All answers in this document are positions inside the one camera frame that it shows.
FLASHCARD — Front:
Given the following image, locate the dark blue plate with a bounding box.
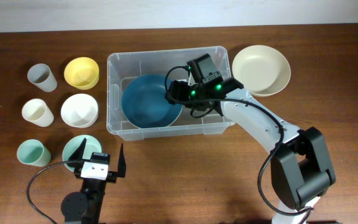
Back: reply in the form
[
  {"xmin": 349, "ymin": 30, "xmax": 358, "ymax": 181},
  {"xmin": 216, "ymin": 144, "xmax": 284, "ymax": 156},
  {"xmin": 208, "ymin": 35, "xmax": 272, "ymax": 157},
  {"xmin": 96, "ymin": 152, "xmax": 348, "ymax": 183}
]
[{"xmin": 121, "ymin": 74, "xmax": 182, "ymax": 128}]

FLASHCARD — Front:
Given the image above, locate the beige plate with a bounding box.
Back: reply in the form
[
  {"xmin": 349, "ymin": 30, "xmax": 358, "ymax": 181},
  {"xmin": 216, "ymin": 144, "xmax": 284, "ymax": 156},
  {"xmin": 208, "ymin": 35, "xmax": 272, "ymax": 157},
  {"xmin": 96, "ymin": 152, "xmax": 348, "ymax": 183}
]
[{"xmin": 232, "ymin": 45, "xmax": 291, "ymax": 97}]

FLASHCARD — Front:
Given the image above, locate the cream plastic cup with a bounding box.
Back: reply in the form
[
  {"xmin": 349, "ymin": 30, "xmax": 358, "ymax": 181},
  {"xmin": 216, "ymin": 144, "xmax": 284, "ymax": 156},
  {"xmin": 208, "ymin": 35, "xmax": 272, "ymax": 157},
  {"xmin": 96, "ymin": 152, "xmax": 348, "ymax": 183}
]
[{"xmin": 22, "ymin": 98, "xmax": 54, "ymax": 127}]

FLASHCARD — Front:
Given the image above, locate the clear plastic storage container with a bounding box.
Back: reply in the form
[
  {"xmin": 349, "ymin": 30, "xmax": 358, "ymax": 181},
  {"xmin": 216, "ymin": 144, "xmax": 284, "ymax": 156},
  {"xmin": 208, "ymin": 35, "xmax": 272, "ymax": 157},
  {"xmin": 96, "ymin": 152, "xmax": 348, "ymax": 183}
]
[{"xmin": 106, "ymin": 46, "xmax": 235, "ymax": 141}]

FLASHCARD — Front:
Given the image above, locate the mint green plastic bowl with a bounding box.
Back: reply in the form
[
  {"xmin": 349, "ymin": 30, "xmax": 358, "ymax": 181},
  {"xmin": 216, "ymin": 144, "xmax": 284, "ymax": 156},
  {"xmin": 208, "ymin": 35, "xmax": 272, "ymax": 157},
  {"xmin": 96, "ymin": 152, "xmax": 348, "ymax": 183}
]
[{"xmin": 62, "ymin": 135, "xmax": 102, "ymax": 161}]

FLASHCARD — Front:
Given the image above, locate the grey plastic cup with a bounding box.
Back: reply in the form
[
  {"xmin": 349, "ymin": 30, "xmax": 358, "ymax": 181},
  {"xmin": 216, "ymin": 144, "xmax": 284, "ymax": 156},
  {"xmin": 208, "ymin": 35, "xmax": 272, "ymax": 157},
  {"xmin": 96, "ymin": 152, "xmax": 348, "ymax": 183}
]
[{"xmin": 27, "ymin": 63, "xmax": 57, "ymax": 92}]

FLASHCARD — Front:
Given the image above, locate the white plastic bowl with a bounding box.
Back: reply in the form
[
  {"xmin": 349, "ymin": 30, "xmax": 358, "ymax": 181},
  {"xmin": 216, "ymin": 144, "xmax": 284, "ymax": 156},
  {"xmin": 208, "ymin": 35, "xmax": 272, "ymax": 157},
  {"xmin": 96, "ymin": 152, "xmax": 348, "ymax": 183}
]
[{"xmin": 60, "ymin": 93, "xmax": 99, "ymax": 128}]

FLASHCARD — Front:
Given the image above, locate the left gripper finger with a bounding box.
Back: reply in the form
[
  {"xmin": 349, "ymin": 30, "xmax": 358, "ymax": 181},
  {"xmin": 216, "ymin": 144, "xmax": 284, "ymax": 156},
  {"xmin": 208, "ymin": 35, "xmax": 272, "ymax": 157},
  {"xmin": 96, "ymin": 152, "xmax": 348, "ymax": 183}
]
[
  {"xmin": 117, "ymin": 144, "xmax": 126, "ymax": 178},
  {"xmin": 67, "ymin": 138, "xmax": 86, "ymax": 167}
]

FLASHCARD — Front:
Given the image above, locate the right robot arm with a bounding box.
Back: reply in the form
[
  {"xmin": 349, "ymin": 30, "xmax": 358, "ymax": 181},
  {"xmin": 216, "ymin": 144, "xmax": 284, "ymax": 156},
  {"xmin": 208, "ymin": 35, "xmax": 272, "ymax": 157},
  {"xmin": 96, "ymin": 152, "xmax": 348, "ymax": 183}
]
[{"xmin": 164, "ymin": 54, "xmax": 336, "ymax": 223}]

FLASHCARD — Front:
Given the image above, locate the mint green plastic cup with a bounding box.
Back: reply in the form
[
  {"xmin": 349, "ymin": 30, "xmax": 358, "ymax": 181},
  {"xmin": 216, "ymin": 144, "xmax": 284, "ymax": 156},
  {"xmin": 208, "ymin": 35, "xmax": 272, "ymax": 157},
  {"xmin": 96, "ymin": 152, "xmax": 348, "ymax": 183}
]
[{"xmin": 17, "ymin": 139, "xmax": 52, "ymax": 167}]

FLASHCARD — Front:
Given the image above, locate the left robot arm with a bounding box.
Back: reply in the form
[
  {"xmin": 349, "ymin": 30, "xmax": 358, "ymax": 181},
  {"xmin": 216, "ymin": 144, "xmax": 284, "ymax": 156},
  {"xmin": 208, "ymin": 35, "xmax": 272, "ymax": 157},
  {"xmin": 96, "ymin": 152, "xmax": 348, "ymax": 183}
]
[{"xmin": 61, "ymin": 139, "xmax": 126, "ymax": 224}]

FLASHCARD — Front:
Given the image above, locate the yellow plastic bowl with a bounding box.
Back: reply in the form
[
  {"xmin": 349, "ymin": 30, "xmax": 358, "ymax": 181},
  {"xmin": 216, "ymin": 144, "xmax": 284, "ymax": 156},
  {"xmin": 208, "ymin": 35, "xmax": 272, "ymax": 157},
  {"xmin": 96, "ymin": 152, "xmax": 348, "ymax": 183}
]
[{"xmin": 63, "ymin": 57, "xmax": 99, "ymax": 90}]

